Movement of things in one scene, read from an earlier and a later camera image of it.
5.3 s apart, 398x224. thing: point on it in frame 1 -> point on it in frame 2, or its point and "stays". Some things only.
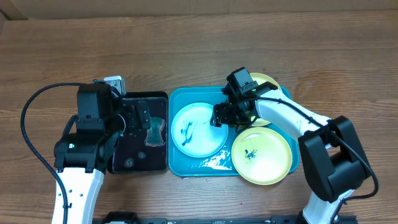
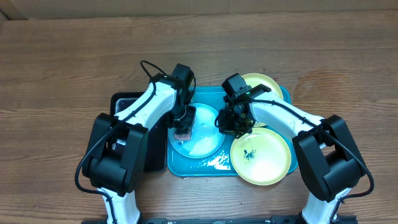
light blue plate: x=192 y=133 stays
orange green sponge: x=154 y=137 -> x=182 y=136
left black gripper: x=132 y=111 -> x=189 y=122
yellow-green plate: x=262 y=155 stays
